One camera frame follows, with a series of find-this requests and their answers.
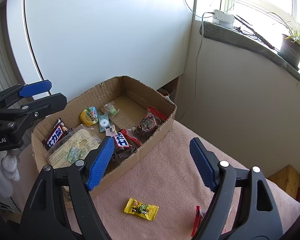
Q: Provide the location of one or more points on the teal mint candy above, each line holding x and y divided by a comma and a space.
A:
103, 121

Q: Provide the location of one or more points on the grey windowsill mat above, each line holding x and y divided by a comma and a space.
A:
227, 36

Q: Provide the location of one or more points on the red date snack bag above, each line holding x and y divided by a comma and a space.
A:
199, 216

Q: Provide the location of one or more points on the small white red packet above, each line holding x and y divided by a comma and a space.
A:
111, 131

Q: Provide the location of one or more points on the green candy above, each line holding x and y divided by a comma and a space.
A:
111, 109

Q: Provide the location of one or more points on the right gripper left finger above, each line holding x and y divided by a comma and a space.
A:
45, 216

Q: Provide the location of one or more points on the brown cardboard box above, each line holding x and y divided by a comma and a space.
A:
135, 115

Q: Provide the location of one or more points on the yellow candy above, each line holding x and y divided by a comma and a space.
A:
140, 209

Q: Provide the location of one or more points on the potted spider plant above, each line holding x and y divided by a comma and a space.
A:
290, 46

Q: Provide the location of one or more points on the bread cracker pack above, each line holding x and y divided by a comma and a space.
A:
74, 146

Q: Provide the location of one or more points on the dark snickers bar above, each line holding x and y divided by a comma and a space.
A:
125, 144

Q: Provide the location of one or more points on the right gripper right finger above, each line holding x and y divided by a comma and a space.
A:
257, 216

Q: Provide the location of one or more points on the white power box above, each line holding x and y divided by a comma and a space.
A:
223, 19

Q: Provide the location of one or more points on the white gloved hand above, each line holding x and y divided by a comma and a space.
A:
8, 172

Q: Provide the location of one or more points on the orange jelly cup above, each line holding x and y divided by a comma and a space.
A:
89, 116

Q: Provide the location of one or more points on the pink table cloth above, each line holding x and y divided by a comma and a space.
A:
167, 177

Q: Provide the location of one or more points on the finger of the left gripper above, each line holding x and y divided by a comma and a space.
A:
47, 105
32, 89

